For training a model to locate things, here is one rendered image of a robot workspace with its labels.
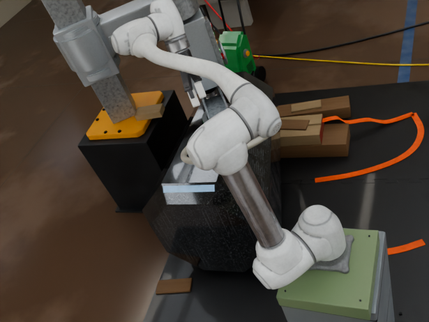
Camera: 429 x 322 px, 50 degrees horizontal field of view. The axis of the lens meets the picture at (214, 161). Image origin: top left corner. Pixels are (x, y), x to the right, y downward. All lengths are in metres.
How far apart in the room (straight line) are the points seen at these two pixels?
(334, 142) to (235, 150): 2.18
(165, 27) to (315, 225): 0.93
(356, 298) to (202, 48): 1.46
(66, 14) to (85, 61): 0.30
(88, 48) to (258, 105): 1.81
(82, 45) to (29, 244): 1.91
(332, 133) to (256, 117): 2.23
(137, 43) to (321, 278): 1.17
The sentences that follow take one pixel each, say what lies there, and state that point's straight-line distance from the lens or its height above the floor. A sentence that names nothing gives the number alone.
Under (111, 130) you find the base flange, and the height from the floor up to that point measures 0.78.
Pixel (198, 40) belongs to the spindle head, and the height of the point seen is 1.45.
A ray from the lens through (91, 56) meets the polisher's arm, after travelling 3.14.
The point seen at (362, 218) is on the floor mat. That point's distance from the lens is 3.24.
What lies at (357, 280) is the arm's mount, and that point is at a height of 0.88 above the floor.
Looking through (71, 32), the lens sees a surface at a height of 1.54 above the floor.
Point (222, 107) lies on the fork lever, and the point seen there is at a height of 1.10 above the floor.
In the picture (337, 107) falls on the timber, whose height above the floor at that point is 0.13.
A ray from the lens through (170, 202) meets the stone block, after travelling 2.66.
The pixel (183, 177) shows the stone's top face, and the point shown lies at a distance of 2.64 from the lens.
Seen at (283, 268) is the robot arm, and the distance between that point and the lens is 1.78.
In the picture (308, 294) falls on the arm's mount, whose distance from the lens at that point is 1.96.
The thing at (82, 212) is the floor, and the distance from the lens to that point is 4.20.
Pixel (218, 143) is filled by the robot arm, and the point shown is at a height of 1.67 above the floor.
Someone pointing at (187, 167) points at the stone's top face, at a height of 0.84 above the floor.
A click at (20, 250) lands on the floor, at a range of 4.30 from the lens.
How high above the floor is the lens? 2.55
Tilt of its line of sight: 40 degrees down
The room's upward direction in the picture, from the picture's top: 23 degrees counter-clockwise
